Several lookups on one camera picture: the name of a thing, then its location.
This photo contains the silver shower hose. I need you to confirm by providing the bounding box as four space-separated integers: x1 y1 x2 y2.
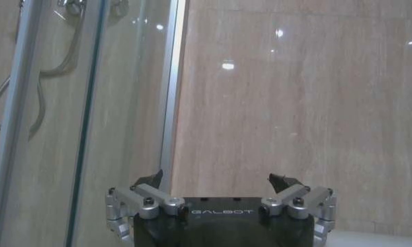
0 10 87 142

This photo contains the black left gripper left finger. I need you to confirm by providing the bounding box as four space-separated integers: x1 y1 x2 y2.
104 169 187 244

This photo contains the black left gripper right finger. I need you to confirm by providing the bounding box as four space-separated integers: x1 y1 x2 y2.
260 173 338 247

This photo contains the white toilet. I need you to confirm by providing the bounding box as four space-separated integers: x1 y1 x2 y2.
326 230 412 247

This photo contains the glass shower enclosure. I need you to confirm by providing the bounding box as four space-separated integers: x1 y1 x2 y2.
0 0 188 247

